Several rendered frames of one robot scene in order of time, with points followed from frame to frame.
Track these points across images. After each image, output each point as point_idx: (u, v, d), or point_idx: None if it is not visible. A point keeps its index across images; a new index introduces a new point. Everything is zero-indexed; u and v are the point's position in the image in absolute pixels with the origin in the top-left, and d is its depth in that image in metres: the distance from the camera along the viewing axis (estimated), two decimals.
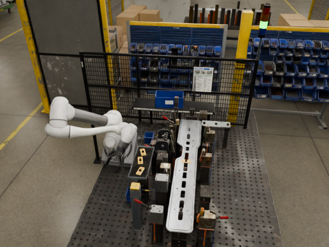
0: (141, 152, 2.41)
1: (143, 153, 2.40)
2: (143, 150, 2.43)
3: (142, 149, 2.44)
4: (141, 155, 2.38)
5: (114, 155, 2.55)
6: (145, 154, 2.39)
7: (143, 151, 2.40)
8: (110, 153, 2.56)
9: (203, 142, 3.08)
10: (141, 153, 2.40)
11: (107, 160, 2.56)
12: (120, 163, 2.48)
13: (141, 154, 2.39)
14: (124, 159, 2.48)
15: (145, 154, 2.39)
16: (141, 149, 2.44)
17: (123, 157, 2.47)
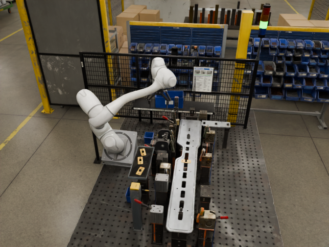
0: (141, 152, 2.41)
1: (143, 153, 2.40)
2: (143, 150, 2.43)
3: (142, 149, 2.44)
4: (141, 155, 2.38)
5: (163, 96, 2.36)
6: (145, 154, 2.39)
7: (143, 151, 2.40)
8: (168, 96, 2.37)
9: (203, 142, 3.08)
10: (141, 153, 2.40)
11: None
12: (149, 97, 2.39)
13: (141, 154, 2.39)
14: None
15: (145, 154, 2.39)
16: (141, 149, 2.44)
17: None
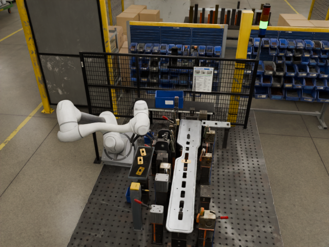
0: (141, 152, 2.41)
1: (143, 153, 2.40)
2: (143, 150, 2.43)
3: (142, 149, 2.44)
4: (141, 155, 2.38)
5: (147, 136, 2.33)
6: (145, 154, 2.39)
7: (143, 151, 2.40)
8: (151, 135, 2.35)
9: (203, 142, 3.08)
10: (141, 153, 2.40)
11: (150, 142, 2.39)
12: (133, 139, 2.33)
13: (141, 154, 2.39)
14: (132, 135, 2.29)
15: (145, 154, 2.39)
16: (141, 149, 2.44)
17: (132, 133, 2.29)
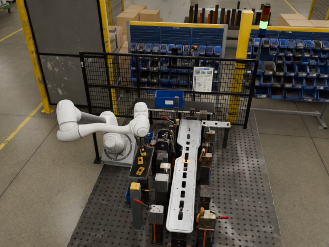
0: (141, 152, 2.41)
1: (143, 153, 2.40)
2: (143, 150, 2.43)
3: (142, 149, 2.44)
4: (141, 155, 2.38)
5: (143, 139, 2.34)
6: (145, 154, 2.39)
7: (143, 151, 2.40)
8: (147, 139, 2.36)
9: (203, 142, 3.08)
10: (141, 153, 2.40)
11: (143, 146, 2.40)
12: (139, 142, 2.36)
13: (141, 154, 2.39)
14: (135, 139, 2.32)
15: (145, 154, 2.39)
16: (141, 149, 2.44)
17: (134, 136, 2.32)
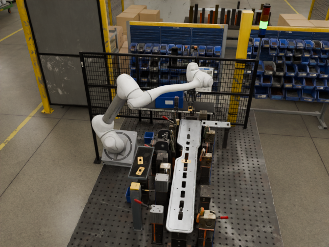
0: (189, 109, 2.81)
1: (190, 109, 2.80)
2: (191, 107, 2.83)
3: (190, 106, 2.84)
4: (188, 110, 2.78)
5: (192, 97, 2.73)
6: (191, 110, 2.78)
7: (190, 108, 2.80)
8: (195, 97, 2.75)
9: (203, 142, 3.08)
10: (188, 109, 2.80)
11: None
12: (188, 99, 2.76)
13: (188, 110, 2.79)
14: (185, 95, 2.73)
15: (191, 110, 2.78)
16: (190, 106, 2.84)
17: (184, 92, 2.73)
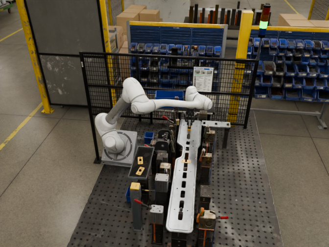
0: (188, 128, 2.93)
1: (189, 129, 2.92)
2: (190, 127, 2.95)
3: (189, 126, 2.96)
4: (187, 130, 2.91)
5: (191, 117, 2.85)
6: (190, 130, 2.90)
7: (189, 127, 2.92)
8: (193, 118, 2.87)
9: (203, 142, 3.08)
10: (187, 128, 2.93)
11: None
12: (187, 119, 2.88)
13: (187, 129, 2.91)
14: (184, 116, 2.85)
15: (190, 130, 2.91)
16: (189, 126, 2.96)
17: (183, 113, 2.85)
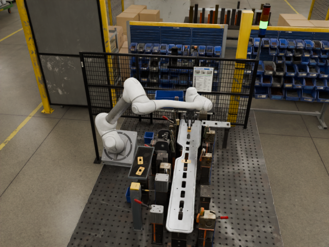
0: (188, 129, 2.94)
1: (189, 130, 2.93)
2: (190, 128, 2.96)
3: (189, 127, 2.97)
4: (187, 131, 2.91)
5: (191, 118, 2.86)
6: (190, 131, 2.91)
7: (189, 129, 2.93)
8: (193, 119, 2.88)
9: (203, 142, 3.08)
10: (187, 129, 2.93)
11: None
12: (187, 120, 2.89)
13: (187, 130, 2.92)
14: (184, 117, 2.86)
15: (190, 131, 2.91)
16: (189, 127, 2.97)
17: (183, 114, 2.86)
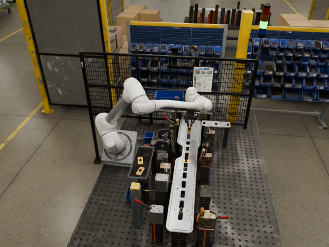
0: (188, 129, 2.94)
1: (189, 130, 2.93)
2: (190, 128, 2.96)
3: (189, 127, 2.97)
4: (187, 131, 2.91)
5: (191, 118, 2.86)
6: (190, 131, 2.91)
7: (189, 129, 2.93)
8: (193, 119, 2.88)
9: (203, 142, 3.08)
10: (187, 129, 2.93)
11: None
12: (187, 120, 2.89)
13: (187, 130, 2.92)
14: (184, 117, 2.86)
15: (190, 131, 2.91)
16: (189, 127, 2.97)
17: (183, 114, 2.86)
